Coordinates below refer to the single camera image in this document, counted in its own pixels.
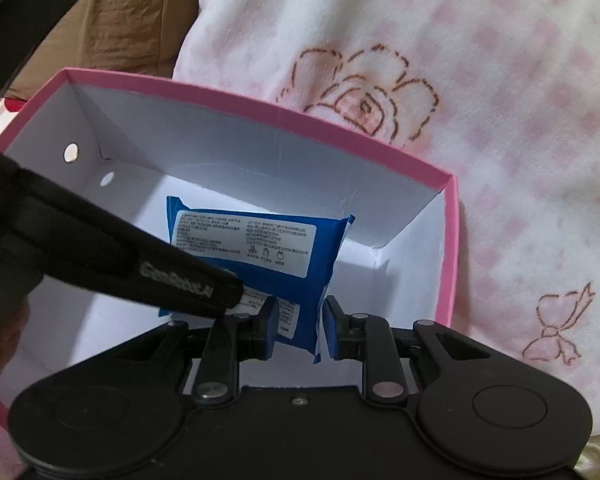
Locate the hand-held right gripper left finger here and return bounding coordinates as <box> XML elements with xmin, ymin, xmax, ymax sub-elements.
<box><xmin>115</xmin><ymin>296</ymin><xmax>281</xmax><ymax>407</ymax></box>

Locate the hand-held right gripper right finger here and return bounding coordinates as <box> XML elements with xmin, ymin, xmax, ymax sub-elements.
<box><xmin>324</xmin><ymin>295</ymin><xmax>486</xmax><ymax>407</ymax></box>

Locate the blue wet wipes packet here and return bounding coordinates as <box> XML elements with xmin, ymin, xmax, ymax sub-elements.
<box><xmin>159</xmin><ymin>282</ymin><xmax>333</xmax><ymax>365</ymax></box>
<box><xmin>166</xmin><ymin>195</ymin><xmax>357</xmax><ymax>291</ymax></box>

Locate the dark blurred object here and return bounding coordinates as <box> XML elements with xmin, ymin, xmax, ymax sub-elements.
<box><xmin>0</xmin><ymin>0</ymin><xmax>83</xmax><ymax>126</ymax></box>

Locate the pink cardboard box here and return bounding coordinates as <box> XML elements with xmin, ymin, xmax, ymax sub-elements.
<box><xmin>0</xmin><ymin>67</ymin><xmax>456</xmax><ymax>441</ymax></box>

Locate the brown cloud pillow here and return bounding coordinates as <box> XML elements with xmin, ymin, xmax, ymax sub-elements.
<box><xmin>10</xmin><ymin>0</ymin><xmax>216</xmax><ymax>101</ymax></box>

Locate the pink checked flower pillow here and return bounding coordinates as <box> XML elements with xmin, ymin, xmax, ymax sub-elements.
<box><xmin>172</xmin><ymin>0</ymin><xmax>600</xmax><ymax>441</ymax></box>

